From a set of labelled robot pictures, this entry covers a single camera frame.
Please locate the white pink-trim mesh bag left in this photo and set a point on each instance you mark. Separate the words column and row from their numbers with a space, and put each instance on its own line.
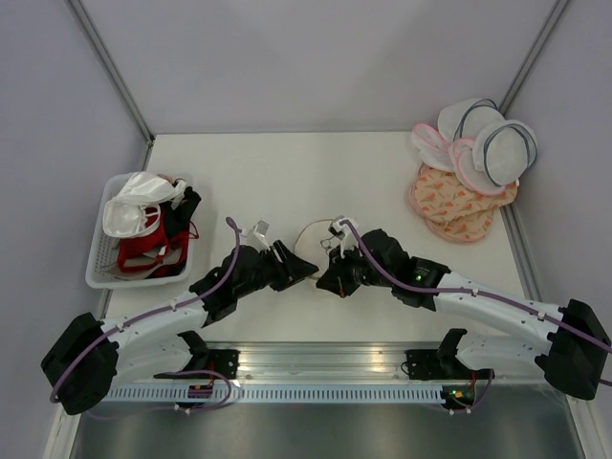
column 431, row 147

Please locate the orange floral bag lower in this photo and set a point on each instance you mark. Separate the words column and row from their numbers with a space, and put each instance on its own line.
column 466, row 229

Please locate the white blue-trim mesh bag rear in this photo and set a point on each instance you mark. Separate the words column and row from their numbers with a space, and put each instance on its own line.
column 467, row 118

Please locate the white pink-trim mesh bag right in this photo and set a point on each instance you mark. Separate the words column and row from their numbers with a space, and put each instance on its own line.
column 460, row 152

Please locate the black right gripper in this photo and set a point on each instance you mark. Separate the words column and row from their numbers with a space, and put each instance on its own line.
column 335, row 278

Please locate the black bra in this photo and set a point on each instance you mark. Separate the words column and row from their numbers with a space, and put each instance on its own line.
column 177, row 220

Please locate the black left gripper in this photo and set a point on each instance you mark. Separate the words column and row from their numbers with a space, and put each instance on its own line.
column 295, row 269

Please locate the left aluminium frame post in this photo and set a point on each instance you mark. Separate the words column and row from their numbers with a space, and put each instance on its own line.
column 109, row 66

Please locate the aluminium frame post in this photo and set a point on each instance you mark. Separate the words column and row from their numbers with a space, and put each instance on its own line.
column 536, row 50
column 109, row 66

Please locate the white blue-trim mesh bag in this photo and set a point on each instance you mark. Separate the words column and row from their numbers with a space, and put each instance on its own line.
column 467, row 118
column 504, row 150

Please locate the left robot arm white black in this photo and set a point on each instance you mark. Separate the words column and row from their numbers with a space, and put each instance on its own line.
column 205, row 302

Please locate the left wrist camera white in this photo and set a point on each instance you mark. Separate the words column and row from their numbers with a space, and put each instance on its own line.
column 256, row 236

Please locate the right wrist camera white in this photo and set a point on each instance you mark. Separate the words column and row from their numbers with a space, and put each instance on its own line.
column 342, row 228

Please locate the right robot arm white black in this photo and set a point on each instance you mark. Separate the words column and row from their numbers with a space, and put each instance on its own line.
column 567, row 344

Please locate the red bra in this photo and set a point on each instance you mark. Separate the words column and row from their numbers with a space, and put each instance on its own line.
column 156, row 244

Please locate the right aluminium frame post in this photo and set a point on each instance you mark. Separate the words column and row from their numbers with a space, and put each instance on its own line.
column 536, row 50

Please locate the white blue-trim mesh bag front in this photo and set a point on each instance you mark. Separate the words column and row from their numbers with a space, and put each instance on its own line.
column 504, row 150

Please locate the aluminium table edge rail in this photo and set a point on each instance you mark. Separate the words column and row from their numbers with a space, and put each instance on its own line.
column 315, row 358

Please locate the white plastic basket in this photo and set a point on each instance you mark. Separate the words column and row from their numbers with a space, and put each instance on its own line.
column 104, row 251

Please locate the round beige mesh laundry bag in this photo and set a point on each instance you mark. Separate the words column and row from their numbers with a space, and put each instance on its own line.
column 313, row 245

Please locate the white pink-trim mesh bag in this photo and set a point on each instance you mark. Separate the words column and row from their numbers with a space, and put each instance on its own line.
column 460, row 152
column 431, row 147

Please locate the white slotted cable duct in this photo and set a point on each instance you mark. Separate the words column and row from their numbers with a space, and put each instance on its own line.
column 279, row 393

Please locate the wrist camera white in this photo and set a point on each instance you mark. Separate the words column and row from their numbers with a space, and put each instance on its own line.
column 256, row 236
column 342, row 228

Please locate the right side aluminium rail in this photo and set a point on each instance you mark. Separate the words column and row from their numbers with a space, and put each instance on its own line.
column 523, row 259

